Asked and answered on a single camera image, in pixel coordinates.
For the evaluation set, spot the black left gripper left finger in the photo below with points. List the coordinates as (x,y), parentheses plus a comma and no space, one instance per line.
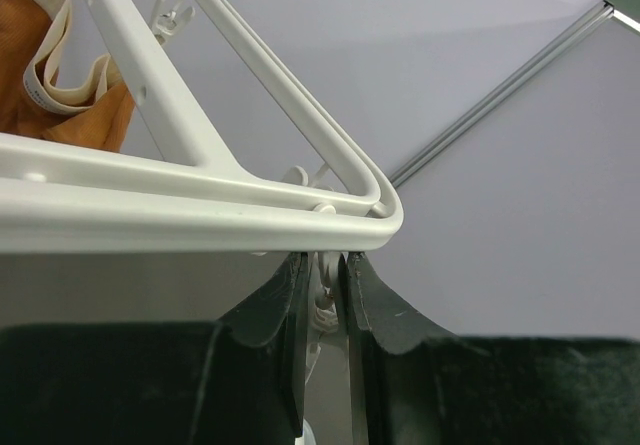
(239,379)

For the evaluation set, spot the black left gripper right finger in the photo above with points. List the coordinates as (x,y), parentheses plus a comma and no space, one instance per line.
(414,382)

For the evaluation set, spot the white hanger clip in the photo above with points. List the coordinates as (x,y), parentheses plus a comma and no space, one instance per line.
(327,316)

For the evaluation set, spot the white clip sock hanger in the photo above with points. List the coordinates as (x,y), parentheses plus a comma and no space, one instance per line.
(175,185)

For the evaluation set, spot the orange sock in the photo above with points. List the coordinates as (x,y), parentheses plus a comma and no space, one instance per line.
(95,115)

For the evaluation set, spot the aluminium frame profile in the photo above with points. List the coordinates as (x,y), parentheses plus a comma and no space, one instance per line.
(570,37)

